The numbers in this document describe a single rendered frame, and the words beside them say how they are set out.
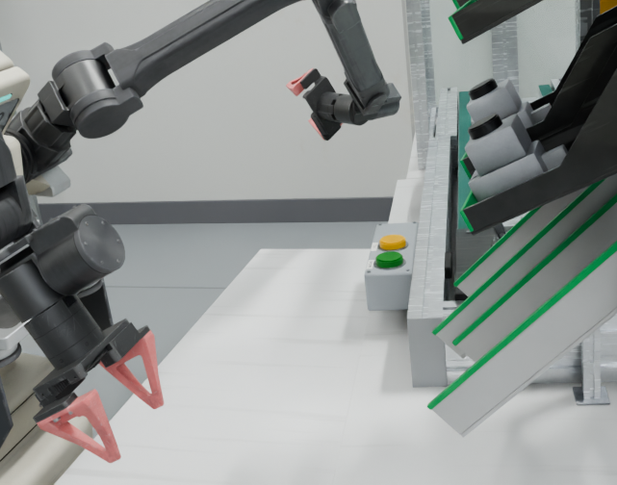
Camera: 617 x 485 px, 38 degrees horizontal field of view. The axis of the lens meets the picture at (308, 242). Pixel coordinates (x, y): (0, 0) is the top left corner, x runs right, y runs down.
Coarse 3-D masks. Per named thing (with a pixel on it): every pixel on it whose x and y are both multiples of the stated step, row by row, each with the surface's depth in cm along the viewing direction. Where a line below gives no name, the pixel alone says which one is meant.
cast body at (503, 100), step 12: (480, 84) 92; (492, 84) 91; (504, 84) 91; (480, 96) 91; (492, 96) 90; (504, 96) 90; (516, 96) 92; (468, 108) 91; (480, 108) 91; (492, 108) 91; (504, 108) 90; (516, 108) 90; (528, 108) 92; (540, 108) 91; (528, 120) 90; (540, 120) 91
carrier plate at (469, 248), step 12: (468, 228) 138; (492, 228) 137; (504, 228) 136; (456, 240) 134; (468, 240) 134; (480, 240) 133; (456, 252) 130; (468, 252) 129; (480, 252) 128; (456, 264) 126; (468, 264) 125; (456, 276) 122; (456, 288) 118; (456, 300) 117
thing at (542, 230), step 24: (576, 192) 99; (600, 192) 85; (528, 216) 101; (552, 216) 101; (576, 216) 87; (504, 240) 103; (528, 240) 102; (552, 240) 88; (480, 264) 105; (504, 264) 91; (528, 264) 90; (480, 288) 93; (504, 288) 92; (456, 312) 95; (480, 312) 94; (456, 336) 96
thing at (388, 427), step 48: (384, 336) 132; (384, 384) 119; (576, 384) 113; (384, 432) 108; (432, 432) 107; (480, 432) 106; (528, 432) 105; (576, 432) 103; (336, 480) 100; (384, 480) 99; (432, 480) 98; (480, 480) 97; (528, 480) 96; (576, 480) 95
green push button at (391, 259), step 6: (384, 252) 132; (390, 252) 132; (396, 252) 132; (378, 258) 130; (384, 258) 130; (390, 258) 130; (396, 258) 130; (402, 258) 130; (378, 264) 130; (384, 264) 129; (390, 264) 129; (396, 264) 129
